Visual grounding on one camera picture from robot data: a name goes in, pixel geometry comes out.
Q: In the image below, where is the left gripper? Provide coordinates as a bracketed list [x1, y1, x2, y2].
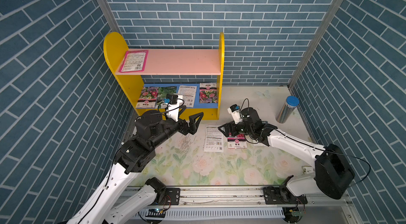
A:
[148, 104, 203, 149]

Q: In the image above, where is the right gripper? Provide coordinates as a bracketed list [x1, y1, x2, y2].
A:
[217, 120, 253, 137]

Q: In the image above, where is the red peony seed bag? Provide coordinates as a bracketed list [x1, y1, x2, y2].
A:
[227, 134, 247, 149]

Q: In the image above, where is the white text gourd seed bag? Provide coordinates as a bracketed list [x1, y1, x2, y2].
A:
[204, 125, 224, 153]

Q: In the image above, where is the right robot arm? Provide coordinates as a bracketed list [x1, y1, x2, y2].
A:
[218, 104, 355, 203]

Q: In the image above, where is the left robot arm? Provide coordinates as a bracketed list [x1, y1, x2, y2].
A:
[67, 106, 204, 224]

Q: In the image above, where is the white back-side seed bag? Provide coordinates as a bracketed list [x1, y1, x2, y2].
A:
[178, 85, 197, 108]

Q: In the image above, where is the colourful flower seed bag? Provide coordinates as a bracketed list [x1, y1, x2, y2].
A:
[199, 83, 218, 103]

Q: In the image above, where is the yellow wooden shelf unit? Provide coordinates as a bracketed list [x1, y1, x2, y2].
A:
[104, 32, 225, 120]

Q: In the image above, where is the green gourd seed bag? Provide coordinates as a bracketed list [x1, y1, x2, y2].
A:
[155, 86, 177, 108]

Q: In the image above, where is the candy chrysanthemum seed bag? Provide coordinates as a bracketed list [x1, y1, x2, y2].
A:
[136, 87, 159, 108]

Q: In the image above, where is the pink-bordered seed bag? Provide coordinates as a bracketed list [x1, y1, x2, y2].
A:
[118, 50, 149, 73]

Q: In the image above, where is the floral table mat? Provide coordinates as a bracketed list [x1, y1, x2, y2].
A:
[131, 86, 311, 187]

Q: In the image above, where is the steel bottle blue cap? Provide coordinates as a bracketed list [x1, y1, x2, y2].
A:
[276, 96, 300, 124]

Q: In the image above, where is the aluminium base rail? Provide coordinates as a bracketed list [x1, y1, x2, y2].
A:
[120, 185, 353, 224]

